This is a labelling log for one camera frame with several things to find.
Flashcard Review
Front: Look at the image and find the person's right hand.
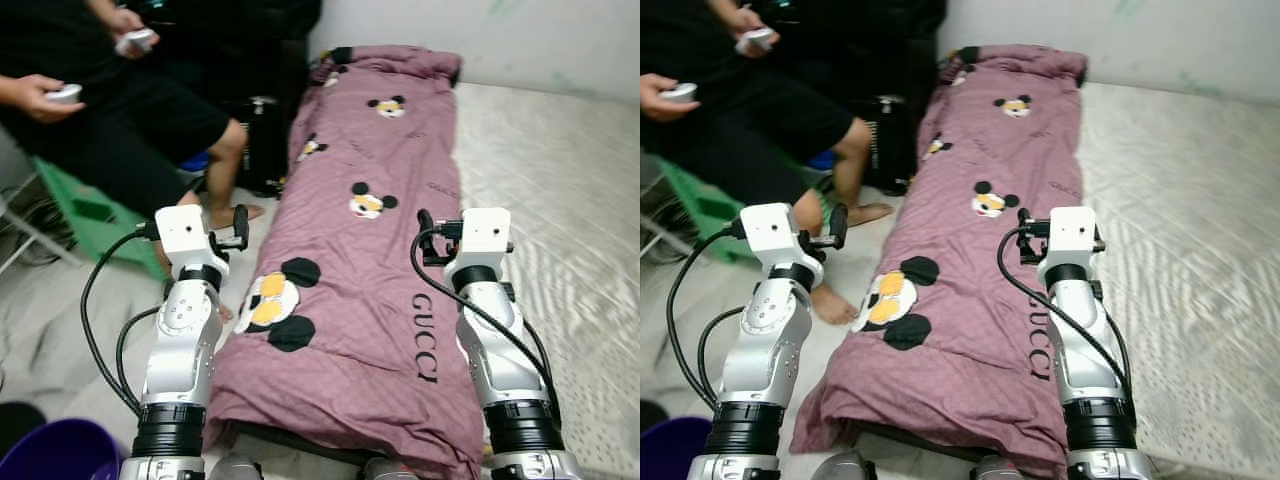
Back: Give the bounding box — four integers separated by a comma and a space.
640, 73, 701, 123
0, 74, 86, 123

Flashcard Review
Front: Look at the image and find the person's left hand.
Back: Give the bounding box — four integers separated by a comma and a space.
733, 8, 786, 56
105, 8, 161, 56

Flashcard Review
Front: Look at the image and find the black bag white print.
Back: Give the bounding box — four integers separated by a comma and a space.
240, 95, 296, 199
870, 95, 916, 196

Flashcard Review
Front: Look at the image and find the purple cartoon mouse quilt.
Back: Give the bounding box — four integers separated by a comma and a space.
205, 43, 491, 480
790, 43, 1091, 480

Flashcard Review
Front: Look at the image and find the green plastic stool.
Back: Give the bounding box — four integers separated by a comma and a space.
30, 155, 171, 279
655, 155, 791, 266

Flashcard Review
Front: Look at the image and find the person in black clothes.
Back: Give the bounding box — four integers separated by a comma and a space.
0, 0, 266, 326
640, 0, 896, 326

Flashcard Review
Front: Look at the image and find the grey quilted mattress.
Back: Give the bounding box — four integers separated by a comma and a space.
215, 80, 641, 480
1040, 80, 1280, 480

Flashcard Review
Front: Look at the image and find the silver robot left leg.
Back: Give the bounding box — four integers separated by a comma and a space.
810, 452, 876, 480
205, 455, 266, 480

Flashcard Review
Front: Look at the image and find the purple plastic bucket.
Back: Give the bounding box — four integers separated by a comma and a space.
0, 418, 126, 480
640, 415, 716, 480

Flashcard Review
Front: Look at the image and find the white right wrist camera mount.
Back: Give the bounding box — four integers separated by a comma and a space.
1045, 206, 1099, 269
460, 208, 513, 269

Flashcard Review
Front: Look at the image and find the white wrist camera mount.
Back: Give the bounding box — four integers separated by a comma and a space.
460, 208, 513, 269
155, 205, 216, 271
1045, 206, 1099, 269
740, 203, 816, 271

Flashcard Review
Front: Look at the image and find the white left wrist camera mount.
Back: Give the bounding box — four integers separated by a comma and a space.
155, 205, 216, 271
740, 203, 816, 271

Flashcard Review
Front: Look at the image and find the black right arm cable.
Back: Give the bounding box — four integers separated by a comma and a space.
997, 228, 1136, 401
410, 228, 561, 421

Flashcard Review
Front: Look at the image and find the short black left arm cable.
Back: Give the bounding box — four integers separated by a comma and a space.
698, 305, 751, 396
115, 305, 166, 401

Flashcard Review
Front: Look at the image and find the long black left arm cable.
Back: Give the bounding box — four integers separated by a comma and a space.
80, 225, 161, 416
665, 222, 746, 411

